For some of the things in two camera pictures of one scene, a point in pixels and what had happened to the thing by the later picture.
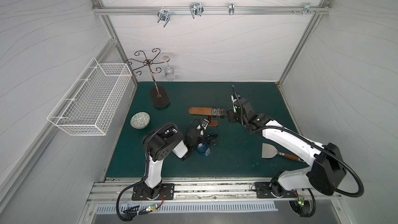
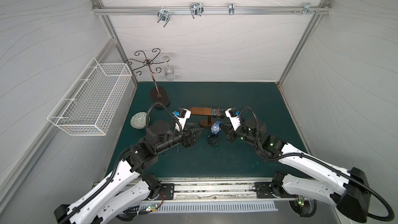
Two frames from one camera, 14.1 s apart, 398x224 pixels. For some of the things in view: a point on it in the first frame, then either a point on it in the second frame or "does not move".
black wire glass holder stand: [159, 97] does not move
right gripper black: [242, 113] -> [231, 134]
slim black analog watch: [214, 112] does not move
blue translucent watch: [203, 149] -> [215, 128]
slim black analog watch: [222, 112] does not move
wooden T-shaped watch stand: [206, 112] does not move
